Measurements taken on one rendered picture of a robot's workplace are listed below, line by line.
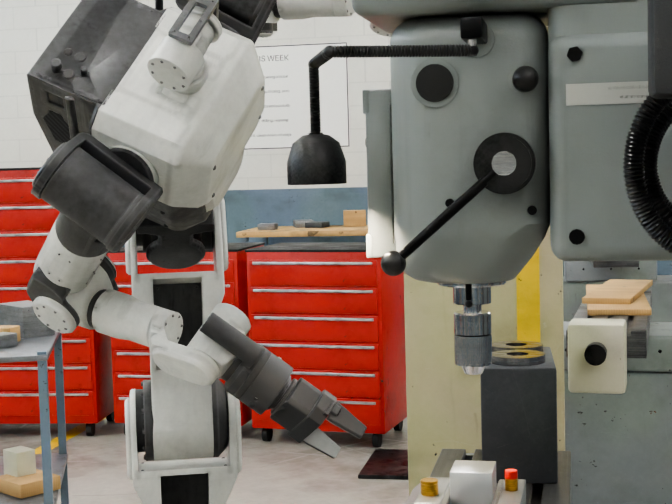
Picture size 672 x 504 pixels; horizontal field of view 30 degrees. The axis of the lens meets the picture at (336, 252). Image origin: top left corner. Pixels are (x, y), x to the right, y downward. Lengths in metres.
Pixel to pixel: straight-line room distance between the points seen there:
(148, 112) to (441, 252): 0.54
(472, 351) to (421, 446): 1.85
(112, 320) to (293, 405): 0.32
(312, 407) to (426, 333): 1.47
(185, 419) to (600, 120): 1.01
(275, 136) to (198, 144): 9.06
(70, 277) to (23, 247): 4.86
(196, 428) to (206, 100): 0.61
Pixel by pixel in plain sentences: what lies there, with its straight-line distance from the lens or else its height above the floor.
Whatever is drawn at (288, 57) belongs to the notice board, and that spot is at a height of 2.34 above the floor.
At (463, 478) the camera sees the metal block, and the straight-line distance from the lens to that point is 1.54.
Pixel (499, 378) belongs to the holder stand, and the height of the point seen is 1.11.
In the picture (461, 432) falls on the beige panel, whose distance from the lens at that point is 3.36.
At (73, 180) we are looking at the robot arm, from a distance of 1.74.
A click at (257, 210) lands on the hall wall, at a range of 10.90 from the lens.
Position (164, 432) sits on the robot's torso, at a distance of 2.15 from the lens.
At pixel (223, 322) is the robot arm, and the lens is 1.85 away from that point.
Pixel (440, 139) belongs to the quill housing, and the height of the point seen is 1.48.
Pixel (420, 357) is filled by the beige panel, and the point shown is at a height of 0.92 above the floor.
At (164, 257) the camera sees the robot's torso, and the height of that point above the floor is 1.30.
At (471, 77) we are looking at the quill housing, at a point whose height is 1.56.
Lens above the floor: 1.47
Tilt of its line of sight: 4 degrees down
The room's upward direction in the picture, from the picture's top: 2 degrees counter-clockwise
